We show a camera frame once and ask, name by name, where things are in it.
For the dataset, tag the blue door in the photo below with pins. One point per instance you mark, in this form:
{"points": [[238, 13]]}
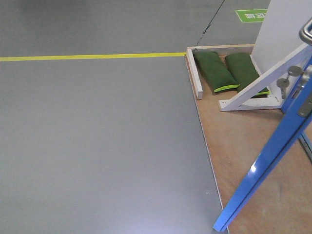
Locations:
{"points": [[287, 132]]}

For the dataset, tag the green sandbag left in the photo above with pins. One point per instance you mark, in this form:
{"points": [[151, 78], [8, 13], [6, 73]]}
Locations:
{"points": [[214, 71]]}

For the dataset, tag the green sandbag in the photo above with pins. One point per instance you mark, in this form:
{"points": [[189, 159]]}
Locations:
{"points": [[242, 69], [214, 71]]}

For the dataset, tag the white triangular brace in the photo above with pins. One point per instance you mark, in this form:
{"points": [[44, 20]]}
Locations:
{"points": [[245, 99]]}

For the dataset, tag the green sandbag right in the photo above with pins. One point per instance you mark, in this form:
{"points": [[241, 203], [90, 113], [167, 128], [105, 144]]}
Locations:
{"points": [[242, 69]]}

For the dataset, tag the green floor sign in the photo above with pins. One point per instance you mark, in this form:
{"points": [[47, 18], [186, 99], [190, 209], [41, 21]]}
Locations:
{"points": [[251, 15]]}

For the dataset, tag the silver key in lock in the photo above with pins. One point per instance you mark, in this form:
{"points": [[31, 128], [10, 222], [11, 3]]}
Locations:
{"points": [[283, 83]]}

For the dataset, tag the silver latch plate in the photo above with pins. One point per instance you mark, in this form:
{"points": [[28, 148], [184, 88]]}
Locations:
{"points": [[306, 92]]}

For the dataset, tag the white wooden side rail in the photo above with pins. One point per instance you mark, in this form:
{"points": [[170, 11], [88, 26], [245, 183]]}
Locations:
{"points": [[194, 76]]}

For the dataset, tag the white door wall panel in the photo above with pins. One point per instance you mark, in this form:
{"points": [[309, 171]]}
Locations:
{"points": [[278, 35]]}

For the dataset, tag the silver door lever handle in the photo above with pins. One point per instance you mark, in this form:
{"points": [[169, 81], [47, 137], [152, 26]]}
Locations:
{"points": [[305, 32]]}

